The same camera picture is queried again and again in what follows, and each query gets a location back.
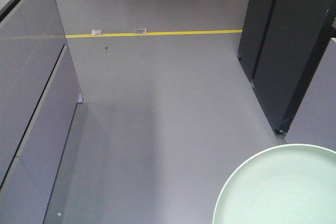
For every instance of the dark tall cabinet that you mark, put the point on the dark tall cabinet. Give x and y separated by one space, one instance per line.
281 46

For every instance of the grey island cabinet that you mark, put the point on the grey island cabinet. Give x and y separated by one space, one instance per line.
39 95

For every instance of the mint green round plate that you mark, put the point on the mint green round plate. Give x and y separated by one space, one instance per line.
293 183

